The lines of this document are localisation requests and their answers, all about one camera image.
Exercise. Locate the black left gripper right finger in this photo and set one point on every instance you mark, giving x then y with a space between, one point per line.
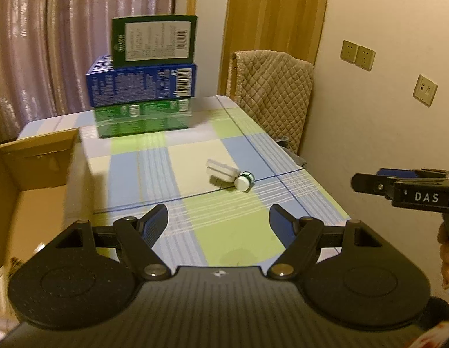
303 239

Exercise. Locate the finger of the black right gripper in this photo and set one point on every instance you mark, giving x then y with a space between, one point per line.
399 173
376 184

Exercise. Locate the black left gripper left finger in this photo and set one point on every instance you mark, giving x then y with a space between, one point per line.
133 239

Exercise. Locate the person's right hand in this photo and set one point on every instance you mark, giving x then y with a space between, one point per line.
443 239

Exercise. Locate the green white striped ball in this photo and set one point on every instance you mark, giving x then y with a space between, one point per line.
244 181

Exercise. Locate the checked tablecloth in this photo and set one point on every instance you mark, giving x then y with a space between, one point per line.
211 223

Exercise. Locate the white rectangular box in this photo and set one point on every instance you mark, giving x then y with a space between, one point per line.
223 172

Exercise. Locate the brown cardboard box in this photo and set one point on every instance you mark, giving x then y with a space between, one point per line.
35 174

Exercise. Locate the beige quilted chair cover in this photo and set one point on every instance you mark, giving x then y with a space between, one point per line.
274 89

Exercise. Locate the blue carton box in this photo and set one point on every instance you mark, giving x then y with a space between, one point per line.
110 86

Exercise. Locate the dark green carton box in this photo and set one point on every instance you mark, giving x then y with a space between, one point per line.
153 40

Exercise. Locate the wooden door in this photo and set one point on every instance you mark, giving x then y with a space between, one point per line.
289 26

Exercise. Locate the pink curtain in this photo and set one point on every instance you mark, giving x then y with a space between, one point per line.
46 48

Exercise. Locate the single wall socket plate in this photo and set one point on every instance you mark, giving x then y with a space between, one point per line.
425 90

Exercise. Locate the double wall socket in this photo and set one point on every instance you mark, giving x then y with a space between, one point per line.
361 56

